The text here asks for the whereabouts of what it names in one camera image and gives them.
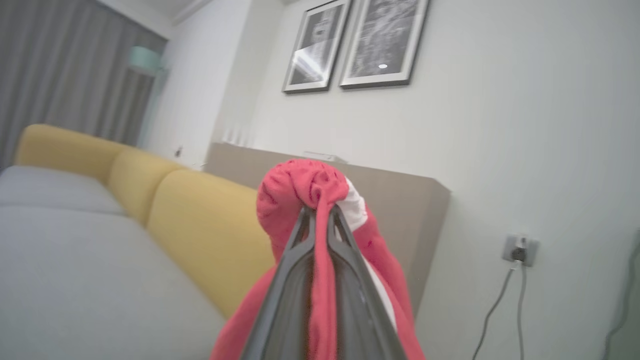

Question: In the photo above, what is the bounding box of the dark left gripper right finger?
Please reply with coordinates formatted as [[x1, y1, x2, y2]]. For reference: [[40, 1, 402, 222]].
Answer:
[[329, 204, 408, 360]]

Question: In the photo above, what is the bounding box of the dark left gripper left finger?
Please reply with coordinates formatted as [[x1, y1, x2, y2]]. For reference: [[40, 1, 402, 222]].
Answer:
[[240, 206, 317, 360]]

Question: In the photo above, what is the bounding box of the red white-sleeved lettered T-shirt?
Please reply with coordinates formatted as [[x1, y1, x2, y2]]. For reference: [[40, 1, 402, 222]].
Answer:
[[210, 159, 426, 360]]

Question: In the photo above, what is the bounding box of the beige panel behind sofa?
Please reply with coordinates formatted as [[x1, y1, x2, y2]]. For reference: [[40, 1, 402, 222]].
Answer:
[[204, 142, 452, 321]]

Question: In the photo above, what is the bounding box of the yellow sofa back cushion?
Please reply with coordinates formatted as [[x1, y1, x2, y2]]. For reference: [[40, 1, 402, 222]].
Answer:
[[146, 169, 277, 320], [14, 123, 128, 186], [106, 147, 187, 227]]

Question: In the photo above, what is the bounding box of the grey sofa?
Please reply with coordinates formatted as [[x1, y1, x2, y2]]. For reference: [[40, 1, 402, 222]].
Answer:
[[0, 204, 228, 360]]

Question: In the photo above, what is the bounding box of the framed grey picture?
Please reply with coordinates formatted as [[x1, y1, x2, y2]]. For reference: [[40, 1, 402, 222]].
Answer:
[[281, 0, 353, 95], [339, 0, 431, 90]]

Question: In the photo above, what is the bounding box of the grey sofa seat cushion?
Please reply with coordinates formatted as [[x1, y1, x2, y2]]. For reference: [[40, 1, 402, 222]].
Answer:
[[0, 165, 127, 217]]

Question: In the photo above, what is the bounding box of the grey curtain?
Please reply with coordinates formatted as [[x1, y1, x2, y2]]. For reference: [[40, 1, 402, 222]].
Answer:
[[0, 0, 169, 171]]

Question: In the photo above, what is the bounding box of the grey power cable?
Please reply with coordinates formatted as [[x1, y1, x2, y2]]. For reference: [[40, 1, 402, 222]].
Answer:
[[471, 266, 516, 360]]

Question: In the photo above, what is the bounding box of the grey wall socket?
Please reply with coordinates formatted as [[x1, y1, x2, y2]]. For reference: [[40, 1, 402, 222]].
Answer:
[[501, 233, 540, 268]]

